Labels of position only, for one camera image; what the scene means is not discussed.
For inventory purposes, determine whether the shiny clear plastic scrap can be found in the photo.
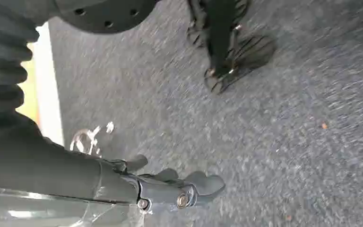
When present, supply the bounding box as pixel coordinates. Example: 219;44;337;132
69;121;115;157

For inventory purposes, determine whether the yellow-green table mat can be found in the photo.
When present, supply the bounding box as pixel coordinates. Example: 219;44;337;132
15;42;41;127

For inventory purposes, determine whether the black robot leg and foot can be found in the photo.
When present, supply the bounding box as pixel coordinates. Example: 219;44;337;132
186;0;277;95

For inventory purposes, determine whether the white table edge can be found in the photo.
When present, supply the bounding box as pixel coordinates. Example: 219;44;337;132
34;22;65;147

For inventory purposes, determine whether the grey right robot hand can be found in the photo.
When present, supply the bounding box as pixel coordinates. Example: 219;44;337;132
0;112;226;214

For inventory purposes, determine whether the black round robot body plate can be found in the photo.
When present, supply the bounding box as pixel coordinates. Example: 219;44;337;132
54;0;161;35

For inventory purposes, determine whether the ribbed grey right arm sleeve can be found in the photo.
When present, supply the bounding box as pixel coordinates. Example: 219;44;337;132
0;0;57;124

